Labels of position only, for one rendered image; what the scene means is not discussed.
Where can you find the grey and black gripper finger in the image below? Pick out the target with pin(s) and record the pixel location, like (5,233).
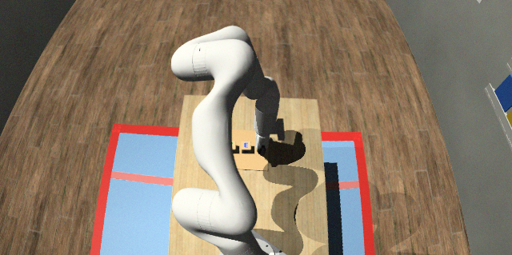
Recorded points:
(263,150)

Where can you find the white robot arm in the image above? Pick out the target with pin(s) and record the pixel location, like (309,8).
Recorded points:
(229,212)

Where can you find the tan flat mat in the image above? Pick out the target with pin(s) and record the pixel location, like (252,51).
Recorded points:
(249,161)

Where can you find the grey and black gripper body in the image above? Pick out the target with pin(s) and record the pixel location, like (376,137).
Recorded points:
(262,140)

